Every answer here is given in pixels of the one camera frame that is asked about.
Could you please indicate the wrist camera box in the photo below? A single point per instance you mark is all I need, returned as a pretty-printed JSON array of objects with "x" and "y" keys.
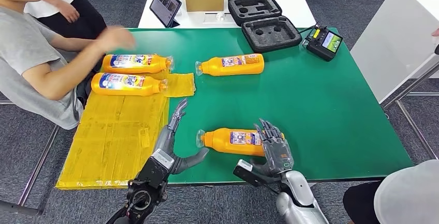
[
  {"x": 250, "y": 174},
  {"x": 156, "y": 167}
]

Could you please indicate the person's hand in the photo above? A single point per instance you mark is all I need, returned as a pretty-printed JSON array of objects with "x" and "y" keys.
[{"x": 436, "y": 32}]

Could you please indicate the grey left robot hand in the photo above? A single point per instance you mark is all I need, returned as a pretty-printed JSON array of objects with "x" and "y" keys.
[{"x": 164, "y": 140}]

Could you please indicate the yellow plastic sheet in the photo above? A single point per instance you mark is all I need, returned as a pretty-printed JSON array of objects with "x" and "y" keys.
[{"x": 109, "y": 136}]

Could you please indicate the orange detergent bottle clear cap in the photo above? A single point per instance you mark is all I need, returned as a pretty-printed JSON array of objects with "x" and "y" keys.
[
  {"x": 130, "y": 87},
  {"x": 137, "y": 65},
  {"x": 219, "y": 142},
  {"x": 212, "y": 67}
]

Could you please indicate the small white plastic holder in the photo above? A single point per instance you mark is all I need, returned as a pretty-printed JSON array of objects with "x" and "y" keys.
[{"x": 220, "y": 17}]

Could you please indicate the black tablet with stand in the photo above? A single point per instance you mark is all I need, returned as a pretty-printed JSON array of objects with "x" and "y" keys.
[{"x": 164, "y": 5}]

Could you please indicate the black remote controller with screen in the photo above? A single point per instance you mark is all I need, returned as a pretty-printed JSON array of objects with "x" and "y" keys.
[{"x": 321, "y": 45}]

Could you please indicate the person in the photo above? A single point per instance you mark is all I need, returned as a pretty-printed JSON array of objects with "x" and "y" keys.
[
  {"x": 408, "y": 195},
  {"x": 79, "y": 16},
  {"x": 27, "y": 61}
]

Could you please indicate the black foam-lined carrying case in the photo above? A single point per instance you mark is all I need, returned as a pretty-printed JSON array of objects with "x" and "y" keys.
[{"x": 271, "y": 34}]

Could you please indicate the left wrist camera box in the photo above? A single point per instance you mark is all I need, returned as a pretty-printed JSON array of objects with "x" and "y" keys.
[{"x": 156, "y": 167}]

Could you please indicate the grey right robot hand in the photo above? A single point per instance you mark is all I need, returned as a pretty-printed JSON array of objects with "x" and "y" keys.
[{"x": 277, "y": 154}]

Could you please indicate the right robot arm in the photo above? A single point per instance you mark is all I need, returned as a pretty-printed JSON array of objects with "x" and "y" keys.
[{"x": 298, "y": 198}]

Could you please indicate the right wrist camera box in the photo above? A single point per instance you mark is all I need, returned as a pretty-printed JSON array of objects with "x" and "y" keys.
[{"x": 250, "y": 174}]

